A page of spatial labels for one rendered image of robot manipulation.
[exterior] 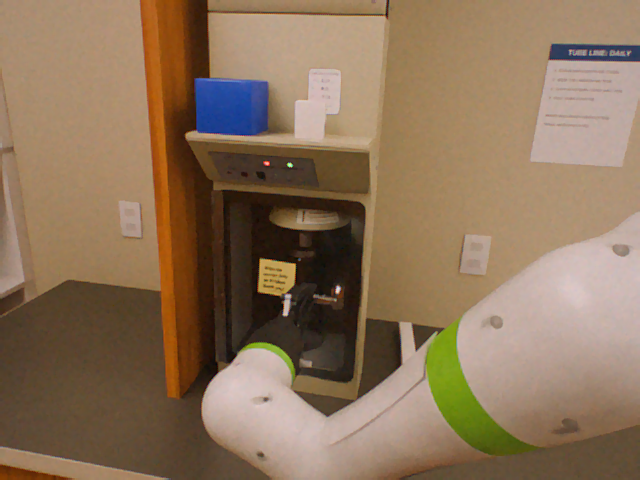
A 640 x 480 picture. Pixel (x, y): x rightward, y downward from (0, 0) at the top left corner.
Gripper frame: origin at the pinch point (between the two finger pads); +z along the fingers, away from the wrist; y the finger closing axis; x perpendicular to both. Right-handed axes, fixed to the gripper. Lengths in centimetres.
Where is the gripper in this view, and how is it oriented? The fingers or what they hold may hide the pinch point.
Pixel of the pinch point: (305, 297)
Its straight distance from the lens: 97.9
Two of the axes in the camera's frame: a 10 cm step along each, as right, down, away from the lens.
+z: 2.1, -3.1, 9.3
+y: 0.3, -9.5, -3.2
